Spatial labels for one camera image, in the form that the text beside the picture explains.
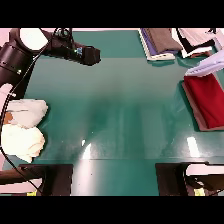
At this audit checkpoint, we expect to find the beige garment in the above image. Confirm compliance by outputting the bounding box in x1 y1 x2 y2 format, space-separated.
178 28 218 48

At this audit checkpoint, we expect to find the white garment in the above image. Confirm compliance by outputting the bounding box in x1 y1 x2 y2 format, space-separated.
3 98 50 130
137 28 177 62

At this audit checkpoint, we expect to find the grey-brown garment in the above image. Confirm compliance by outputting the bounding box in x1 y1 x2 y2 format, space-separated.
144 28 183 54

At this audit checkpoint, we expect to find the cream garment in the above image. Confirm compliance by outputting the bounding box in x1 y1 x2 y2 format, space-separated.
0 123 46 164

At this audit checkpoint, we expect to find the black cable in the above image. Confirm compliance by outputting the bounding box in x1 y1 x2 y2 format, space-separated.
0 41 51 196

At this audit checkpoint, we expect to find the red garment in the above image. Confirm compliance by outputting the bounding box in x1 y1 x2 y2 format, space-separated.
183 73 224 130

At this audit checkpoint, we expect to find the purple garment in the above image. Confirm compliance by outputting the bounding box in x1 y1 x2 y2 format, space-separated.
139 28 179 58

